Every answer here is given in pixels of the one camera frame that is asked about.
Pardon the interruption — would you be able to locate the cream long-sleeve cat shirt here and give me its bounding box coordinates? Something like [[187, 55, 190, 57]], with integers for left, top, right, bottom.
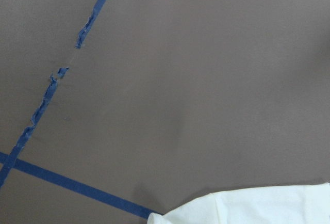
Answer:
[[147, 183, 329, 223]]

